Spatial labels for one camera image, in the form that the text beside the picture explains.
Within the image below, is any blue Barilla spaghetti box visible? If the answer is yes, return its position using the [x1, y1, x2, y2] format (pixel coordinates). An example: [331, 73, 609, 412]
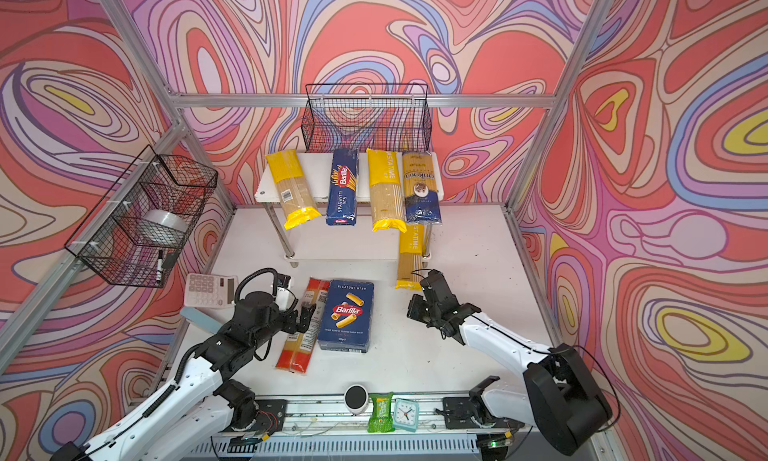
[326, 148, 358, 226]

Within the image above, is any green snack bag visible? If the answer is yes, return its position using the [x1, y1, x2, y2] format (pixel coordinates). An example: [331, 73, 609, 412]
[367, 392, 395, 434]

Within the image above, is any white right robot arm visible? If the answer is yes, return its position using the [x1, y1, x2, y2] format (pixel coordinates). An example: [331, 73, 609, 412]
[407, 269, 618, 455]

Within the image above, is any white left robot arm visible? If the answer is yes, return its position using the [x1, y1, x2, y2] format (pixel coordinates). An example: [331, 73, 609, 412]
[52, 268, 316, 460]

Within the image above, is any yellow spaghetti bag with barcode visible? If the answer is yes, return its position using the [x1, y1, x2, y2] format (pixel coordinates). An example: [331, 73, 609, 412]
[266, 150, 321, 230]

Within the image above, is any black marker pen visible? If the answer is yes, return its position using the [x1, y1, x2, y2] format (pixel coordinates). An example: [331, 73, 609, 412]
[155, 249, 164, 285]

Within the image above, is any black wire basket left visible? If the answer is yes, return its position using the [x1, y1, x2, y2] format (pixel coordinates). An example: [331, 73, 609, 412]
[64, 146, 218, 288]

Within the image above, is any yellow Pastatime spaghetti bag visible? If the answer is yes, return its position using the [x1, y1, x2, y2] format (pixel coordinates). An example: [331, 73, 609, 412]
[395, 224, 425, 290]
[367, 149, 407, 233]

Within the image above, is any white tape roll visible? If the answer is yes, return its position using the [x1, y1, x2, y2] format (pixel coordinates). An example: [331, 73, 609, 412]
[136, 209, 188, 248]

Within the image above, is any blue Barilla rigatoni box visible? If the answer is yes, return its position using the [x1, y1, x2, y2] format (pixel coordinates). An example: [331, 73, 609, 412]
[317, 279, 375, 353]

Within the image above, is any aluminium frame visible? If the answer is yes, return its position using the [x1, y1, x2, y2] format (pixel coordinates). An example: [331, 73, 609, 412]
[0, 0, 625, 378]

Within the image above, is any red spaghetti bag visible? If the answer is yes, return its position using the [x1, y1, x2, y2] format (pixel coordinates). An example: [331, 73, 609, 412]
[276, 278, 330, 374]

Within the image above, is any blue Ankara spaghetti bag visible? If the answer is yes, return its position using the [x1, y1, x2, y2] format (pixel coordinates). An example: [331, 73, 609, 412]
[402, 152, 442, 225]

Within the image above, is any teal alarm clock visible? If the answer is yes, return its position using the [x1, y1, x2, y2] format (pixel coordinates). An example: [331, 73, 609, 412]
[393, 399, 420, 432]

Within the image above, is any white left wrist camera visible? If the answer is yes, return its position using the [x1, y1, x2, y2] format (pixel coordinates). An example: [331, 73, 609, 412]
[275, 273, 298, 311]

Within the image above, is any black wire basket back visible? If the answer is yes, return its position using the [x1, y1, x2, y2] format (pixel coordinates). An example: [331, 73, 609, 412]
[301, 82, 432, 153]

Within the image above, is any white two-tier shelf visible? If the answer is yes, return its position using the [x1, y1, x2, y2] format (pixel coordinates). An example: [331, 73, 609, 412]
[254, 152, 445, 267]

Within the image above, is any black wire basket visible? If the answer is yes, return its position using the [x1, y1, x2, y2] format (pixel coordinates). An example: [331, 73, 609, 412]
[64, 146, 218, 288]
[301, 82, 432, 153]

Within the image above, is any round black white speaker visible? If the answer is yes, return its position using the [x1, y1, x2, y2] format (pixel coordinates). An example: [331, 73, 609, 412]
[344, 384, 370, 416]

